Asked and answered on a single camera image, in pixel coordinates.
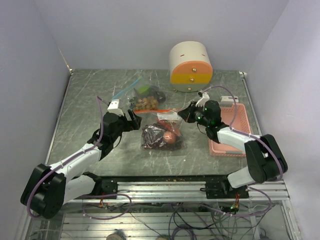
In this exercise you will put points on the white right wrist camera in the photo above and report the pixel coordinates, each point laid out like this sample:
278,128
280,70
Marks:
204,97

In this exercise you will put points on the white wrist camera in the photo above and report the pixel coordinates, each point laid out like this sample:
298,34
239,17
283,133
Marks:
114,108
204,97

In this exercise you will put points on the fake brown round fruit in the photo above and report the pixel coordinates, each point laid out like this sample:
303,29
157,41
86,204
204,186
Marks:
169,137

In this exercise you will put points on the aluminium rail frame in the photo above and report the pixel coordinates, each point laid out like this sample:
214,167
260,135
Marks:
181,208

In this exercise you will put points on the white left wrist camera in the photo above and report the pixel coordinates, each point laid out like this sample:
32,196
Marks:
114,108

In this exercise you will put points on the fake green vegetable piece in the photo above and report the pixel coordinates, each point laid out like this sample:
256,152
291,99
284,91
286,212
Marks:
144,89

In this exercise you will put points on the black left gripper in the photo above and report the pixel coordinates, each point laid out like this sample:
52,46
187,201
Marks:
131,125

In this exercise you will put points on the orange zip top bag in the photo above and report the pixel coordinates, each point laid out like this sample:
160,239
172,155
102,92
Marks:
151,116

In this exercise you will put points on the fake brown longan bunch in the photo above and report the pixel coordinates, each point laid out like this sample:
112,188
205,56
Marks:
147,103

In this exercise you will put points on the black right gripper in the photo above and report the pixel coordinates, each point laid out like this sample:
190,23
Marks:
187,114

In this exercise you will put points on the blue zip top bag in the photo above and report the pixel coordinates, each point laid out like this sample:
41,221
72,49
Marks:
128,95

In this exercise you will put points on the pink perforated plastic basket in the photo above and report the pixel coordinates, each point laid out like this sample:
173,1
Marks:
232,138

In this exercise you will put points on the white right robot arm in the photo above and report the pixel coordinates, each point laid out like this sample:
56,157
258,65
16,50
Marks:
265,161

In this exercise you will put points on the small white plastic clip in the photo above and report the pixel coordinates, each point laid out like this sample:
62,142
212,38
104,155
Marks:
229,100

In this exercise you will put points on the round mini drawer cabinet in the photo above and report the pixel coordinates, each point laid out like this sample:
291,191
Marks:
190,67

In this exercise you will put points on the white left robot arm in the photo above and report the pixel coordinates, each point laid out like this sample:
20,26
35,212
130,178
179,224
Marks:
51,186

